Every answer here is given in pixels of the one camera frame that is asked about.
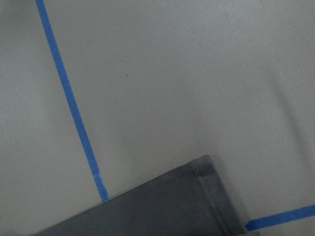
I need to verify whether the dark brown t-shirt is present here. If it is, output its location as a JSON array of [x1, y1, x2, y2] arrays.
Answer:
[[41, 155, 250, 236]]

